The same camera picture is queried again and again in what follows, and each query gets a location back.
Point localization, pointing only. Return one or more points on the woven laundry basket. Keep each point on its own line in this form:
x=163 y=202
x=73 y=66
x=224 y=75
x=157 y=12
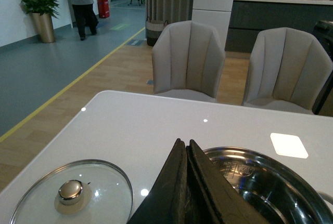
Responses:
x=153 y=30

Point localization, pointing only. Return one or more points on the glass pot lid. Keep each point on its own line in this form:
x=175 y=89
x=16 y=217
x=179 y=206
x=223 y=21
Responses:
x=84 y=191

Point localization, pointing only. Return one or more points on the red bin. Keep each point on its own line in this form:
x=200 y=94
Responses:
x=103 y=8

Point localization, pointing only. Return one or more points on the black washing machine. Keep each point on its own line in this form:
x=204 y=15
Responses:
x=323 y=33

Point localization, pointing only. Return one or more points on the right beige upholstered chair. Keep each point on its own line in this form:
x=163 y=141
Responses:
x=282 y=74

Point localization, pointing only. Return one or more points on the white electric cooking pot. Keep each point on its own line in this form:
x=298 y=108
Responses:
x=278 y=193

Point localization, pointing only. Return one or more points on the dark kitchen counter cabinet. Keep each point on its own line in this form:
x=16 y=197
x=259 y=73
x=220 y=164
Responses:
x=248 y=18

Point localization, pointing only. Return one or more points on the beige upholstered chair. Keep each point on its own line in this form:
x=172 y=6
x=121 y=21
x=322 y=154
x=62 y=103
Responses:
x=187 y=62
x=282 y=74

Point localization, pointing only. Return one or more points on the left beige upholstered chair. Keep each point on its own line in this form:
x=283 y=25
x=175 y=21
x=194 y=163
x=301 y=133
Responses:
x=187 y=62

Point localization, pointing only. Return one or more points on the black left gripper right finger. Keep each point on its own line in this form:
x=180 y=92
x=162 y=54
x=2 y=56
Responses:
x=212 y=199

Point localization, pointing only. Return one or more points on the green potted plant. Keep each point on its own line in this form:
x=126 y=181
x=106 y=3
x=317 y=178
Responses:
x=41 y=7

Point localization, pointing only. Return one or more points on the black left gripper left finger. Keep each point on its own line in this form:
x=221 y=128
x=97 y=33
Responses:
x=165 y=202

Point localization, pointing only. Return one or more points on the white pillar cabinet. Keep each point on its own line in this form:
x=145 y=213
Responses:
x=215 y=13

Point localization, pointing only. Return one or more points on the person in grey jacket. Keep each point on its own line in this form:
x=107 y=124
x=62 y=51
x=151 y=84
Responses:
x=84 y=15

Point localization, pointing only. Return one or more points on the gold plant pot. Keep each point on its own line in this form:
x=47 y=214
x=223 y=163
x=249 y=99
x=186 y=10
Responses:
x=44 y=27

